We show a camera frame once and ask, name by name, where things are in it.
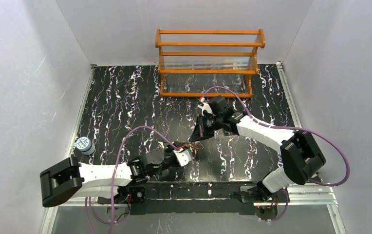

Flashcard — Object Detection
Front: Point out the small blue white jar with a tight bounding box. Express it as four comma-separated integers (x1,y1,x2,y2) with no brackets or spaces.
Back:
75,136,95,156

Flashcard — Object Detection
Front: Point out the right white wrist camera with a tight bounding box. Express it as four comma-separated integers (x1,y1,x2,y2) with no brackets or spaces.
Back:
197,101,213,116

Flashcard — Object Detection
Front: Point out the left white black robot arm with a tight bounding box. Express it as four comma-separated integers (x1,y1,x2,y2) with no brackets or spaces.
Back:
39,147,192,208

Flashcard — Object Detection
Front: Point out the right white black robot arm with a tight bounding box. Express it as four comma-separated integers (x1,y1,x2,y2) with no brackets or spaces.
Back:
188,96,326,197

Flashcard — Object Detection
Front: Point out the metal keyring with red handle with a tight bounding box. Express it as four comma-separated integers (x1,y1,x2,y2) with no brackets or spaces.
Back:
174,141,203,159

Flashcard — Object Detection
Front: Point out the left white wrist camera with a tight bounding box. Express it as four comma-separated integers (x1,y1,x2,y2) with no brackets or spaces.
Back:
174,148,192,167

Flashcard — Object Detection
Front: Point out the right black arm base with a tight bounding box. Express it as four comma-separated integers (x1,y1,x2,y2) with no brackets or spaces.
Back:
229,185,290,223

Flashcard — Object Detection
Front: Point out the orange wooden shelf rack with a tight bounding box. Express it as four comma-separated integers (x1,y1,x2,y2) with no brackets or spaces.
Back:
155,29,266,98

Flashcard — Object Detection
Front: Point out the aluminium front rail frame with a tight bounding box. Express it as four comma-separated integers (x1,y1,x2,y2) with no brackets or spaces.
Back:
39,182,347,234

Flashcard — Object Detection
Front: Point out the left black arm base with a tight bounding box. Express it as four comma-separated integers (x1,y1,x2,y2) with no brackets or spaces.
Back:
97,180,146,205

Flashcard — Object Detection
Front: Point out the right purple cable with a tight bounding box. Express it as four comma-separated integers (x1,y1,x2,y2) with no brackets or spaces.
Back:
199,86,351,223

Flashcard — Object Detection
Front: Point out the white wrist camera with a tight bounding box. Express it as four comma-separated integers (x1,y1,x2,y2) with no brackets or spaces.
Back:
197,101,213,116
174,148,192,167

